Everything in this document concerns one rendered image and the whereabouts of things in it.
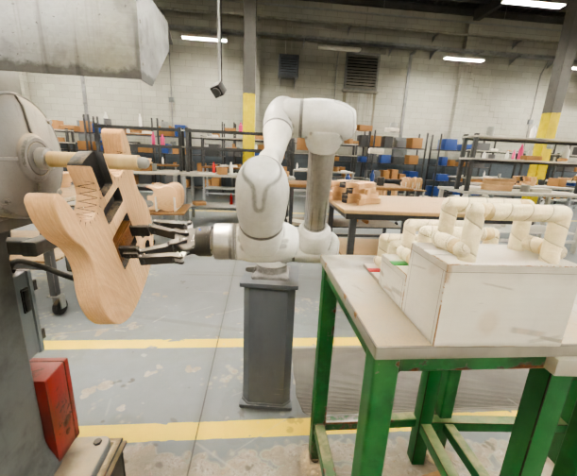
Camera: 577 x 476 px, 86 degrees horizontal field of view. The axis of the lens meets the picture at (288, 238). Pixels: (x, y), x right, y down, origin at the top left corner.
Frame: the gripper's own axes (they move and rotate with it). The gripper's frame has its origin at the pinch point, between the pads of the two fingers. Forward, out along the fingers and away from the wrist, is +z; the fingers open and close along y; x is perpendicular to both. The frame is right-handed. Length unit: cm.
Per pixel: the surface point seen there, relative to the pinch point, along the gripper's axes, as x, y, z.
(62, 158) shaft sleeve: 19.3, 4.0, 8.9
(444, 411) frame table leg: -85, -13, -110
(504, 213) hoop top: 22, -16, -75
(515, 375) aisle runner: -132, 21, -193
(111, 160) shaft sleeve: 19.3, 4.0, -0.8
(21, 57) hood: 39.2, -1.7, 4.5
